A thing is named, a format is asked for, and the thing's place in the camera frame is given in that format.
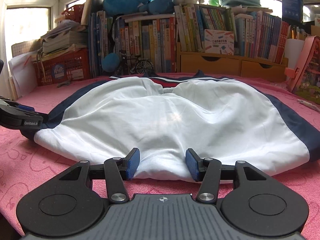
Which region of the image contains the white navy zip jacket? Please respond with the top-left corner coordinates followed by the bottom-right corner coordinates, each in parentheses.
top-left (23, 73), bottom-right (319, 181)

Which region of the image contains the grey clip on mat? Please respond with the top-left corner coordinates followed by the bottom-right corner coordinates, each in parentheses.
top-left (57, 80), bottom-right (71, 88)

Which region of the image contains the red plastic crate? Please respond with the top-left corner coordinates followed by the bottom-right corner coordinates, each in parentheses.
top-left (33, 48), bottom-right (91, 86)

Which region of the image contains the stack of papers and magazines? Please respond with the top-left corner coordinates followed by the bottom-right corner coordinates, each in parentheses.
top-left (39, 20), bottom-right (88, 61)

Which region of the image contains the miniature black bicycle model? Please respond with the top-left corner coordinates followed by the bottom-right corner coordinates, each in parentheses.
top-left (115, 53), bottom-right (153, 75)

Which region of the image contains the blue round ball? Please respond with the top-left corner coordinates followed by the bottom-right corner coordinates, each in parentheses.
top-left (101, 53), bottom-right (120, 73)

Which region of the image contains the wooden desktop drawer shelf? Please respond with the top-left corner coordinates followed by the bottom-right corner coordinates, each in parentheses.
top-left (176, 43), bottom-right (289, 82)

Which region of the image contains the small red basket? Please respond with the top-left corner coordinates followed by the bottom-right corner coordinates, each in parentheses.
top-left (61, 4), bottom-right (85, 23)

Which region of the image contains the white colourful stationery box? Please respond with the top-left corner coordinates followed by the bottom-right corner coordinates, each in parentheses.
top-left (204, 29), bottom-right (234, 55)

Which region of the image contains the pink house shaped box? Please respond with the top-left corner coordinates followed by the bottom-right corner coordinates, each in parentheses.
top-left (285, 36), bottom-right (319, 104)

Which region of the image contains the row of upright books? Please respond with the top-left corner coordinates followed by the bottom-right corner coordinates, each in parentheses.
top-left (88, 4), bottom-right (290, 76)

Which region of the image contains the blue whale plush toy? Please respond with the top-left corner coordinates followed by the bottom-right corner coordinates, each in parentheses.
top-left (103, 0), bottom-right (150, 17)

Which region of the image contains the dark blue poster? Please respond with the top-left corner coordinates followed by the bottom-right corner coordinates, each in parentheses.
top-left (281, 0), bottom-right (303, 23)

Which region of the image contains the white braided cord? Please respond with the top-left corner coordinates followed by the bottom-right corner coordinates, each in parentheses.
top-left (297, 98), bottom-right (320, 112)

